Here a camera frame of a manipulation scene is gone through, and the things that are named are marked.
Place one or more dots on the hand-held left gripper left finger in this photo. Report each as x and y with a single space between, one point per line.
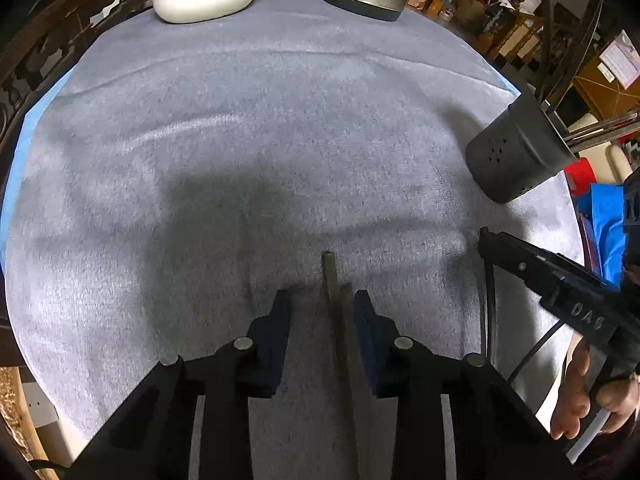
272 355

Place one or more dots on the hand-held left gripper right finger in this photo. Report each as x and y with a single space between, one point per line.
370 350

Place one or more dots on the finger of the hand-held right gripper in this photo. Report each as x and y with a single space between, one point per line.
555 280

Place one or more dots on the grey perforated chopstick holder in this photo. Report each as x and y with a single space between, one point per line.
510 150

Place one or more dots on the person's right hand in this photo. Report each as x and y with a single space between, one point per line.
572 405

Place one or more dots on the red cup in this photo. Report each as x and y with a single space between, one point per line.
580 175

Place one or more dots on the grey-blue tablecloth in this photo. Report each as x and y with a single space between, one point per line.
225 135

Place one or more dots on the wooden stair railing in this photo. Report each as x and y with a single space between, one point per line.
520 25

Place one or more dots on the light blue under cloth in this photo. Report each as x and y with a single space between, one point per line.
30 130

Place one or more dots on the carved dark wooden chair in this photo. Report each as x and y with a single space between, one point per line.
45 35

